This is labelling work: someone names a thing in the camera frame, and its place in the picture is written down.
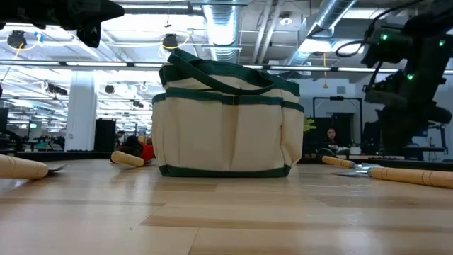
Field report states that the white pillar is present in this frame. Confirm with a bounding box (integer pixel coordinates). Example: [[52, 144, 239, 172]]
[[65, 70, 98, 152]]

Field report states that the black cabinet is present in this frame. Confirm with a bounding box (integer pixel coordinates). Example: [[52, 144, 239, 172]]
[[93, 118, 117, 153]]

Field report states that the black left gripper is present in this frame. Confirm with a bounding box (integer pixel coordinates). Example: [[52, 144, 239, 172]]
[[52, 0, 125, 49]]

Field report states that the black ceiling cord reel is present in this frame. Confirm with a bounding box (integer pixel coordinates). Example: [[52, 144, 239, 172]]
[[161, 33, 180, 50], [6, 30, 28, 50]]

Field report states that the black gantry frame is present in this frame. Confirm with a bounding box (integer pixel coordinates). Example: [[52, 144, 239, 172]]
[[312, 95, 364, 149]]

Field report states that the narrow silver trowel wooden handle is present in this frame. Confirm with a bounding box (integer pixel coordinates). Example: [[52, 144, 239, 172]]
[[321, 155, 382, 170]]

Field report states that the red black gardening glove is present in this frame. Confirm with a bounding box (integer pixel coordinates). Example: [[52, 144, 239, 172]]
[[118, 135, 156, 164]]

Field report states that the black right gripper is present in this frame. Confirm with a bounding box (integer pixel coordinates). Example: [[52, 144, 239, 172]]
[[364, 70, 453, 125]]

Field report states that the long ceiling light strip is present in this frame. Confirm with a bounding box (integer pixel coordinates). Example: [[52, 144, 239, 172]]
[[0, 59, 453, 74]]

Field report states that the silver hand fork wooden handle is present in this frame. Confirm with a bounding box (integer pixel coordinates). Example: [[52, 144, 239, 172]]
[[110, 150, 146, 168]]

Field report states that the yellow hanging cord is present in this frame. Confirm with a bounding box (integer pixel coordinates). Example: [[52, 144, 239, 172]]
[[321, 52, 328, 89]]

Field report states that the black metal table frame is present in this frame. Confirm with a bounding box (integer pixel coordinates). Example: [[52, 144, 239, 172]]
[[13, 150, 453, 171]]

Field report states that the cream green gardening bag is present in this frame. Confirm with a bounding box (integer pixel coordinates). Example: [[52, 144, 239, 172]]
[[151, 48, 305, 179]]

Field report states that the silver ventilation duct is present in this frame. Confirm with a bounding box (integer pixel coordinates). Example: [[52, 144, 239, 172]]
[[285, 0, 358, 67], [202, 0, 242, 63]]

